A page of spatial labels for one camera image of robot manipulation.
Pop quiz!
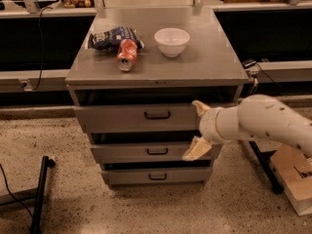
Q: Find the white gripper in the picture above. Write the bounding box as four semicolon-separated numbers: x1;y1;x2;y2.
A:
182;99;222;161

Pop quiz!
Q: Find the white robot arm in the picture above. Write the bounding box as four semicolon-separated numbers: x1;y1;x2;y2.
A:
182;95;312;161

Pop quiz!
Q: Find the grey top drawer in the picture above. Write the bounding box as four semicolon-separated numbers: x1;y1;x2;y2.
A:
73;88;240;135

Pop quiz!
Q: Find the grey metal drawer cabinet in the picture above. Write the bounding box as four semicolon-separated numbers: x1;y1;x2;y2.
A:
64;6;250;189

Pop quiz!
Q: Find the white ceramic bowl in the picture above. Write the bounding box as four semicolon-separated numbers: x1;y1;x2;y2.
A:
154;27;190;58

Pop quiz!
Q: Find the orange soda can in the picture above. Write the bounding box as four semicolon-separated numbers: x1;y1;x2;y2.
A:
116;39;137;72

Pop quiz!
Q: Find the cardboard box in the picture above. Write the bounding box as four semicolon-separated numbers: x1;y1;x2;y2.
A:
270;144;312;215

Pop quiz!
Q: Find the blue chip bag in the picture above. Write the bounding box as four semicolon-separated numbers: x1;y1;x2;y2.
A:
88;26;144;53

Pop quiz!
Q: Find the black stand leg left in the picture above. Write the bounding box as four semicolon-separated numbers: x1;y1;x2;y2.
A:
30;156;56;234

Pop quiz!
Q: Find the black cable right of cabinet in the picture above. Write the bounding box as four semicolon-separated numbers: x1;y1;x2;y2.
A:
241;58;276;96

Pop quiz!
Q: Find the black power cable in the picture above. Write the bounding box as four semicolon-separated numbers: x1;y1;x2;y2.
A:
20;5;54;92

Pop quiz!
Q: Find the black cable left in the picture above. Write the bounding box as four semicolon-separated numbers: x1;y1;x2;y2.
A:
0;163;34;220

